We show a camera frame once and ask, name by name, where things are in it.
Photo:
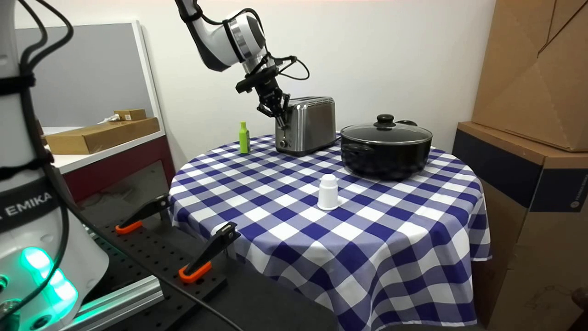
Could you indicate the white desk red front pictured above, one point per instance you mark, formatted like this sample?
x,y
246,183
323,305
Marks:
x,y
115,161

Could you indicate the black cooking pot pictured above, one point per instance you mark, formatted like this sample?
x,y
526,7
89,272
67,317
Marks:
x,y
386,158

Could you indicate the grey partition panel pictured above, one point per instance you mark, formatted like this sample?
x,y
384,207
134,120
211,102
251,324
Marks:
x,y
92,73

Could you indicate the green bottle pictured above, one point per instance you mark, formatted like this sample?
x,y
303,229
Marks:
x,y
244,138

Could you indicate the silver toaster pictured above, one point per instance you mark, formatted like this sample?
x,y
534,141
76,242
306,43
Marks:
x,y
310,124

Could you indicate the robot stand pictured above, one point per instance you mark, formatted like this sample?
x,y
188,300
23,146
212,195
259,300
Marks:
x,y
151,271

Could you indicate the toaster knob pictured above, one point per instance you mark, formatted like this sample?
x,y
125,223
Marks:
x,y
283,143

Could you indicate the black clamp orange grip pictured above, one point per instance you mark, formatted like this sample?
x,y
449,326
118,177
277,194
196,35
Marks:
x,y
144,211
211,250

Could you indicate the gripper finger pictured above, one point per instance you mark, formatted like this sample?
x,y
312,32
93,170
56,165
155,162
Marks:
x,y
266,110
282,106

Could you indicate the stack of large cardboard boxes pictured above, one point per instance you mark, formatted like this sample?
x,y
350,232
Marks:
x,y
528,138

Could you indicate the blue white checkered tablecloth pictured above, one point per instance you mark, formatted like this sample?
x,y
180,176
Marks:
x,y
349,248

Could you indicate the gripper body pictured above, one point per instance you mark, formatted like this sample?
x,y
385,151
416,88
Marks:
x,y
268,85

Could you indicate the black toaster lever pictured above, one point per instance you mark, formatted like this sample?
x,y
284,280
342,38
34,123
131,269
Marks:
x,y
282,125

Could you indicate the pile of cardboard boxes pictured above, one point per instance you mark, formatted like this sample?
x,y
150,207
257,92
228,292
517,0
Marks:
x,y
101,135

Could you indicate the white shaker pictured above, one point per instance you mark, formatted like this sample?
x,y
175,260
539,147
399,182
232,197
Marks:
x,y
328,193

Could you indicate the glass pot lid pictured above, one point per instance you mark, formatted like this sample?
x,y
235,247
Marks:
x,y
386,133

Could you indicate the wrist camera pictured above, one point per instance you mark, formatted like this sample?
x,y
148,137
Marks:
x,y
248,83

